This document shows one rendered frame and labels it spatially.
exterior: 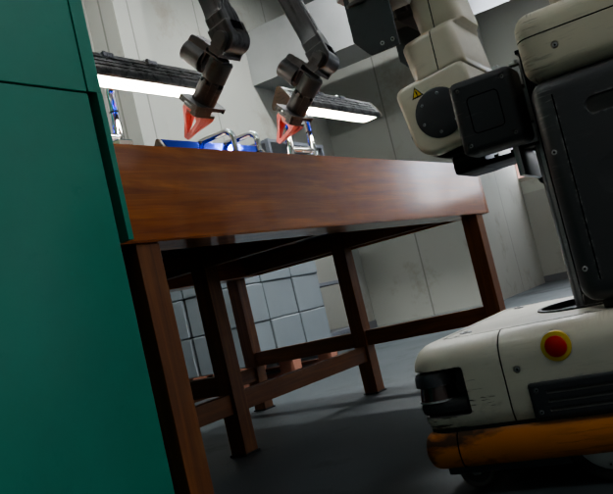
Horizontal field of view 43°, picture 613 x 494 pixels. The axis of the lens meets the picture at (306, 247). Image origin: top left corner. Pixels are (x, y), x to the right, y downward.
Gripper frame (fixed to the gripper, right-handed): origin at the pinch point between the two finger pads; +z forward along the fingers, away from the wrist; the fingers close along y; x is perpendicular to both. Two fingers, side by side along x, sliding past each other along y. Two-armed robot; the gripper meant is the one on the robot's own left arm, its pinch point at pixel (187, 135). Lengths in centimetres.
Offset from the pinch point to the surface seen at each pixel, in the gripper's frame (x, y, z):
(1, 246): 33, 71, 1
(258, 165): 20.2, -1.4, -4.6
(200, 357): -82, -205, 194
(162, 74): -24.3, -11.2, -4.1
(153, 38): -316, -318, 90
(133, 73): -23.2, -0.3, -3.8
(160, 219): 28.1, 33.4, 2.4
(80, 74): 12, 48, -17
